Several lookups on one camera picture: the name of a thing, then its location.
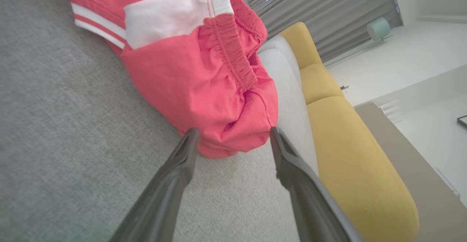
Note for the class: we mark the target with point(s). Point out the dark picture frame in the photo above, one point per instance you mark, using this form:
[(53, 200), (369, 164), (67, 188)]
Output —
[(463, 121)]

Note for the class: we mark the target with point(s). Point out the grey fabric sofa seat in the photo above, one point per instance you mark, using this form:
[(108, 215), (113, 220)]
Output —
[(54, 125)]

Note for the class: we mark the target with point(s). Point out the grey pleated curtain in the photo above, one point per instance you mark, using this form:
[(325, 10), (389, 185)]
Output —
[(328, 12)]

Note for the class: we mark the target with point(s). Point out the white slatted object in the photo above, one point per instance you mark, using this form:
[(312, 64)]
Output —
[(390, 112)]

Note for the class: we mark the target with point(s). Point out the taupe rug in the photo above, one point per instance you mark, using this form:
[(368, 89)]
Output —
[(412, 176)]

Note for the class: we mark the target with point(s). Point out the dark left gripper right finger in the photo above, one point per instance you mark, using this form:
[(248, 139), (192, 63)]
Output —
[(310, 205)]

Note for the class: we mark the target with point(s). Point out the mint green round lamp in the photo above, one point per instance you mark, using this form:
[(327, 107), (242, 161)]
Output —
[(378, 28)]

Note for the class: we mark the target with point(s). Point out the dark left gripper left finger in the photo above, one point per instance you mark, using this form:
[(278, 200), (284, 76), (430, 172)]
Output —
[(171, 183)]

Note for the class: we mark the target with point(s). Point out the red garment with white stripes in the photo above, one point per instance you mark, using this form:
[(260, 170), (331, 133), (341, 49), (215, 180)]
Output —
[(204, 99)]

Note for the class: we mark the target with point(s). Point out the light grey sofa cushion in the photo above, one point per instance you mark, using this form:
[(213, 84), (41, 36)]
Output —
[(288, 88)]

